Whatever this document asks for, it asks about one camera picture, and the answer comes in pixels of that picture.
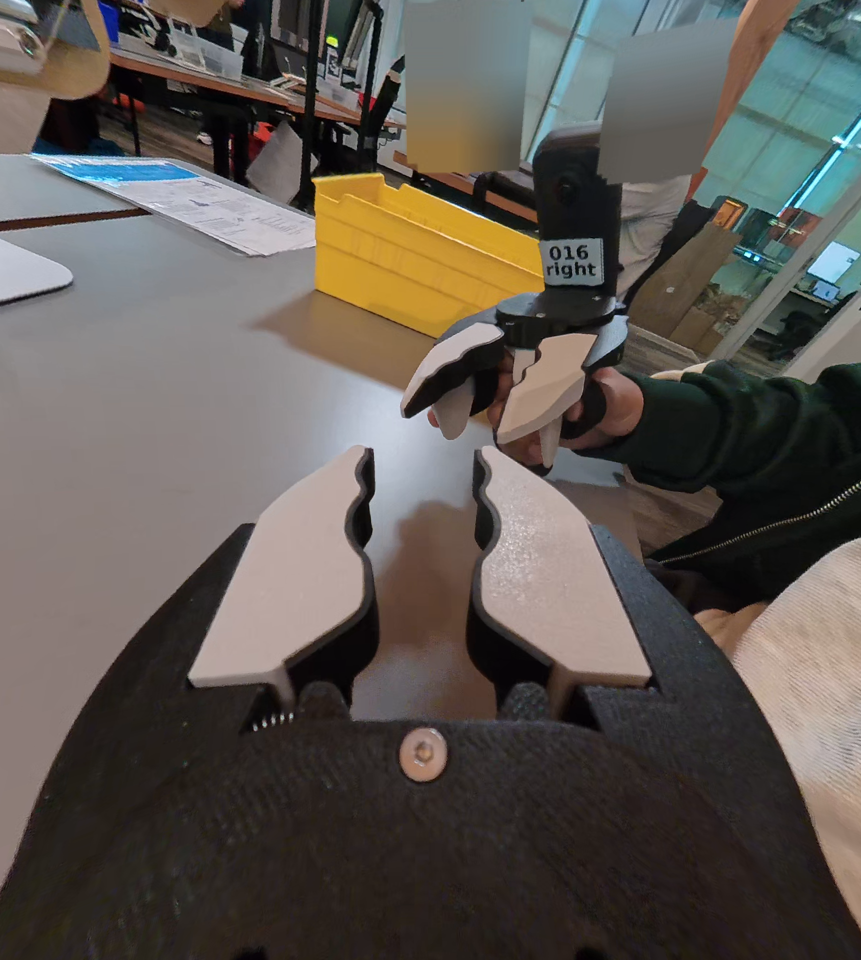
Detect wooden top desk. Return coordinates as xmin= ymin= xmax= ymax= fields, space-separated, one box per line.
xmin=106 ymin=43 xmax=411 ymax=153

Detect brown cardboard box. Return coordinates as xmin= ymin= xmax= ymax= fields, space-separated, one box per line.
xmin=624 ymin=220 xmax=744 ymax=355

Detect person's right hand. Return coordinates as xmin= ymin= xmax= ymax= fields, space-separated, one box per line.
xmin=486 ymin=352 xmax=643 ymax=478

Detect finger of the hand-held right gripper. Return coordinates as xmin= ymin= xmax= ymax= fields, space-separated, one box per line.
xmin=399 ymin=321 xmax=507 ymax=442
xmin=494 ymin=332 xmax=599 ymax=470

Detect wooden post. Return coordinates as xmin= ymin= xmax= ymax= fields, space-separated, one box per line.
xmin=689 ymin=0 xmax=801 ymax=205

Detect grey desk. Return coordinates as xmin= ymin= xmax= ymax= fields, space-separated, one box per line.
xmin=0 ymin=153 xmax=646 ymax=939

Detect white pants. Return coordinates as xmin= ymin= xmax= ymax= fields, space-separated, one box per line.
xmin=691 ymin=517 xmax=861 ymax=960

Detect printed instruction sheet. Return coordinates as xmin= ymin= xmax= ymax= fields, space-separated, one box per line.
xmin=31 ymin=153 xmax=318 ymax=258

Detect yellow plastic bin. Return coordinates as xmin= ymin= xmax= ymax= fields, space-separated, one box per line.
xmin=314 ymin=172 xmax=549 ymax=341

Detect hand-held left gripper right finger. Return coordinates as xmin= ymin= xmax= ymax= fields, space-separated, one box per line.
xmin=466 ymin=445 xmax=654 ymax=715

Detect dark green zip jacket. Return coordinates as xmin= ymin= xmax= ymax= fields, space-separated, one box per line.
xmin=648 ymin=427 xmax=861 ymax=613

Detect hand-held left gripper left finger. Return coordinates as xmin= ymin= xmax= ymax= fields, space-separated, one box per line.
xmin=186 ymin=444 xmax=381 ymax=714

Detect person's right forearm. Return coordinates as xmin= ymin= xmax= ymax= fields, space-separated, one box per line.
xmin=591 ymin=352 xmax=861 ymax=498

